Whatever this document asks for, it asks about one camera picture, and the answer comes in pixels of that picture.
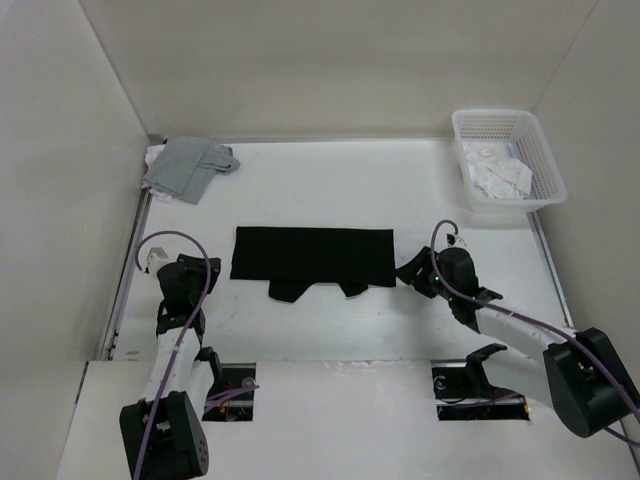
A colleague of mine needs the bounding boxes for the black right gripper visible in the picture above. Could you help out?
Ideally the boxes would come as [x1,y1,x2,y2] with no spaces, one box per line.
[393,245,456,301]

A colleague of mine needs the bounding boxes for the black tank top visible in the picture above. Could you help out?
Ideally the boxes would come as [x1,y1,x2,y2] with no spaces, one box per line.
[230,226,396,303]

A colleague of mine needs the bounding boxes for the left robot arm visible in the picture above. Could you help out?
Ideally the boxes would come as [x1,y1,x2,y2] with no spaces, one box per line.
[119,247,225,479]

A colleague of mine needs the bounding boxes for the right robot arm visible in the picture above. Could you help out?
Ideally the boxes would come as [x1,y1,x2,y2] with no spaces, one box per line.
[396,247,639,438]

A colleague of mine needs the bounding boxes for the folded grey tank top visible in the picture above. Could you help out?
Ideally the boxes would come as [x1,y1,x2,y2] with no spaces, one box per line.
[142,136,240,205]

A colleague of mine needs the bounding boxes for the folded white tank top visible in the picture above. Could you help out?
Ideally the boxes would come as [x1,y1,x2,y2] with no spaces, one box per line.
[142,144,173,203]

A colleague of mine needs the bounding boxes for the white garments in basket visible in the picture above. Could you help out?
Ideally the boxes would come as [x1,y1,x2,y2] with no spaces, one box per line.
[463,143,533,200]

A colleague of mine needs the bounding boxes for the white plastic basket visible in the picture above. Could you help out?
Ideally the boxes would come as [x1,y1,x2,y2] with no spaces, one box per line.
[451,109,567,214]

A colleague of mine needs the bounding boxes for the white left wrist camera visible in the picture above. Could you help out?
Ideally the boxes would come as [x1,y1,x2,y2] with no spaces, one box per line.
[144,247,170,278]

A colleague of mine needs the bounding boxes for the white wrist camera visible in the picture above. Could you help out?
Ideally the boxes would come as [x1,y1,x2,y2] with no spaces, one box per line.
[144,247,170,278]
[446,233,466,249]

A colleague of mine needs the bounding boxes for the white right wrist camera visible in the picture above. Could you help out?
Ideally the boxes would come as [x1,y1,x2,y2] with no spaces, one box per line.
[446,233,466,249]

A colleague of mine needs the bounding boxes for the left aluminium table rail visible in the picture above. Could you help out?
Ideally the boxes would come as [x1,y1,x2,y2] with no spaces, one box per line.
[97,133,164,361]

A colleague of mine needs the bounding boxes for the aluminium table rail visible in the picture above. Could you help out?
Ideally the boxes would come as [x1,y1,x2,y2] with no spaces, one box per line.
[97,133,164,361]
[527,212,575,327]

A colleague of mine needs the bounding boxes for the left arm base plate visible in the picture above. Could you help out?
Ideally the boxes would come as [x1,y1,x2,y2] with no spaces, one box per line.
[203,363,257,423]

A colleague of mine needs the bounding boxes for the right aluminium table rail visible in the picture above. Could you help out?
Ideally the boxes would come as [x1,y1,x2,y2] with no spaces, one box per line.
[527,212,575,327]

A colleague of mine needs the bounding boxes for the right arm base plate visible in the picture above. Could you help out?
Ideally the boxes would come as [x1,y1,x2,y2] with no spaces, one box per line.
[431,362,530,421]

